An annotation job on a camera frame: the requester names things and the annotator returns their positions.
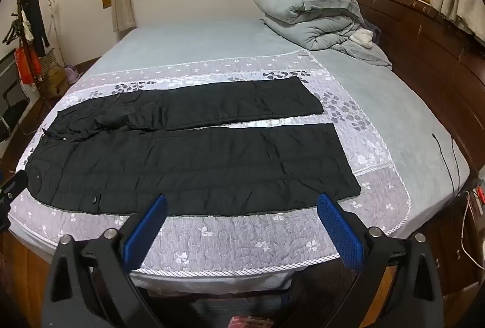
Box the red bag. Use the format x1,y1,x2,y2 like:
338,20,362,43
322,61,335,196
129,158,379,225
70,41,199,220
14,46,41,86

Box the black cable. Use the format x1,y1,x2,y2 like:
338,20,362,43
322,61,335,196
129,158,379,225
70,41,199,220
431,132,461,197

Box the dark hanging garment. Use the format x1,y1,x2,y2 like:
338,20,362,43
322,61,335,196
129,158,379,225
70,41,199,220
26,0,51,48

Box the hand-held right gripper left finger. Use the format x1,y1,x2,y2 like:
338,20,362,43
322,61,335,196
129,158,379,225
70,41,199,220
41,194,168,328

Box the wooden nightstand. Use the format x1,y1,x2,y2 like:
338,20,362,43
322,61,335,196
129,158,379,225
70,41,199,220
427,176,485,299

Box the white thin stand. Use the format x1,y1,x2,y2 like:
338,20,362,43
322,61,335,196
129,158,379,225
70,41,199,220
47,0,65,67

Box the wooden coat rack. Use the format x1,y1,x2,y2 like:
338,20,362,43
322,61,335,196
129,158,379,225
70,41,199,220
2,0,50,95

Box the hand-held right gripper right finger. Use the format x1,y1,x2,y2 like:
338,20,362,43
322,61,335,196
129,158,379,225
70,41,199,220
316,192,446,328

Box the wicker basket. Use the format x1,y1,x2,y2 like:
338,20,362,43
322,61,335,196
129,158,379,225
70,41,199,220
38,49,58,75

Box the white cloth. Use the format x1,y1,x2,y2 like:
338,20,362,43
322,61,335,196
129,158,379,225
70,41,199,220
349,29,375,48

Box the dark wooden headboard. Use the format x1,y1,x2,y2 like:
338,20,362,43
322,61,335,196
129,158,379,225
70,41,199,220
346,0,485,178

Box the wooden bed frame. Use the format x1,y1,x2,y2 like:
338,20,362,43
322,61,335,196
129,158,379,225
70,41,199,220
0,229,54,328

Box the black pants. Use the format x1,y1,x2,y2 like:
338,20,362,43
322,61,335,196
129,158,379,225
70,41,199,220
26,77,361,217

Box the folded grey duvet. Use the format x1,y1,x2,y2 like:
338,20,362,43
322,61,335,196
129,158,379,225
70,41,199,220
253,0,393,70

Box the white cable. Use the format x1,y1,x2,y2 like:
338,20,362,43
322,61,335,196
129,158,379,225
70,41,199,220
456,191,480,269

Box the black folding chair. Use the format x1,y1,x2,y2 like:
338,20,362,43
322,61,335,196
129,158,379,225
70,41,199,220
0,49,28,144

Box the floral quilted bedspread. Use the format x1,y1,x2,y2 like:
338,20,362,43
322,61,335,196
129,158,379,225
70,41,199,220
8,49,412,278

